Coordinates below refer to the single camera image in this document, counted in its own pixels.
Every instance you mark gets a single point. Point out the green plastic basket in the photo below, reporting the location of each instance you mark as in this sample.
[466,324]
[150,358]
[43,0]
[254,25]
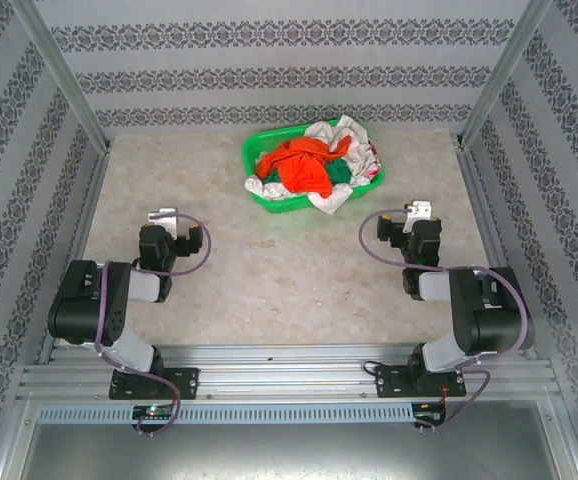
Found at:
[254,142]

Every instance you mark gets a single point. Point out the plain off-white t-shirt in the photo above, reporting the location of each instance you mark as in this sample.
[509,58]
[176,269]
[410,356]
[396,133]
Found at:
[329,200]

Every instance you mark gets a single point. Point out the white t-shirt with red print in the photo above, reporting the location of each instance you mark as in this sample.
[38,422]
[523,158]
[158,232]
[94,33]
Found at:
[361,150]

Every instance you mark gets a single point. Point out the aluminium side rail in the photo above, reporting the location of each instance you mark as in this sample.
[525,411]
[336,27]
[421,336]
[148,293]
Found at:
[86,225]
[481,200]

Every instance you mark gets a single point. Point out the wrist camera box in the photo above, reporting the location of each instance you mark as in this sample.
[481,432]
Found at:
[164,217]
[420,210]

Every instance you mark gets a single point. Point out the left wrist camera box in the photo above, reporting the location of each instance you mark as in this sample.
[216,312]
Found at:
[164,217]

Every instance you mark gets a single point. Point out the aluminium frame post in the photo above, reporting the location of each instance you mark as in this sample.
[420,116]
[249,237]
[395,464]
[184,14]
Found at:
[59,70]
[504,70]

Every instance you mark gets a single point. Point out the aluminium mounting rail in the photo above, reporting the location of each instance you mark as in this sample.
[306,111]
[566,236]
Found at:
[289,370]

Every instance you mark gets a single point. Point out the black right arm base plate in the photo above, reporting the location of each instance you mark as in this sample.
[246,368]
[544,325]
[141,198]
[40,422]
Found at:
[386,382]

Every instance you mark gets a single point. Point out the metal sheet shelf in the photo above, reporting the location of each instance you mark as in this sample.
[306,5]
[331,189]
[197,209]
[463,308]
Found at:
[289,455]

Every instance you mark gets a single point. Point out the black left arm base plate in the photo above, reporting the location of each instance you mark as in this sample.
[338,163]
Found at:
[186,382]

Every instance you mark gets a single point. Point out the orange t-shirt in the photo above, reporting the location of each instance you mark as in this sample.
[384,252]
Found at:
[299,170]

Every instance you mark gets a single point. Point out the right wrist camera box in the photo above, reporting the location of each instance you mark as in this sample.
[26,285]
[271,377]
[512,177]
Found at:
[420,210]

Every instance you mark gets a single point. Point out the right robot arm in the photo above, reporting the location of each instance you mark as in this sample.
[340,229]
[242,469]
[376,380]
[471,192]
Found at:
[494,320]

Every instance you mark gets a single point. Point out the green t-shirt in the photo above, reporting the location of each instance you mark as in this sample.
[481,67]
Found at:
[341,172]

